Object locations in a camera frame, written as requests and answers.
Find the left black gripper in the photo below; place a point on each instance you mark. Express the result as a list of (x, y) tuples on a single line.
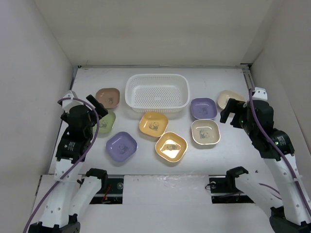
[(100, 110)]

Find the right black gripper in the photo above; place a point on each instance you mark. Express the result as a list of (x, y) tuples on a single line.
[(235, 106)]

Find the green square plate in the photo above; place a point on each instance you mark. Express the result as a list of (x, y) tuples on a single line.
[(106, 123)]

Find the cream plate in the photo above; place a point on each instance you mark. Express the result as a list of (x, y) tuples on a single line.
[(205, 132), (225, 95)]

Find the pink brown square plate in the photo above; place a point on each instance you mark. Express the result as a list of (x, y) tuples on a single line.
[(108, 97)]

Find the purple plate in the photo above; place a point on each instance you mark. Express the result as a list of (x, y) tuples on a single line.
[(121, 146), (203, 108)]

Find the yellow plate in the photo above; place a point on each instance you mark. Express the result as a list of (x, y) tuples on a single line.
[(153, 124), (171, 147)]

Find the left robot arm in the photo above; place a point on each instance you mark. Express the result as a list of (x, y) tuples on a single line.
[(62, 207)]

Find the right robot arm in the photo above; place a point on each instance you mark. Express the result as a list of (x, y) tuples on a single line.
[(291, 213)]

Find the white perforated plastic basket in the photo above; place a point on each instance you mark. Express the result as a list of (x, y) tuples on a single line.
[(162, 93)]

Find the right aluminium rail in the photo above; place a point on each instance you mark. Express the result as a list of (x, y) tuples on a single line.
[(247, 76)]

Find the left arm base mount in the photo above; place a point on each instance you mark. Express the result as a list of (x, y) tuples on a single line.
[(113, 194)]

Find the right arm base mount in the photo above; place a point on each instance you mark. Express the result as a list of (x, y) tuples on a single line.
[(224, 193)]

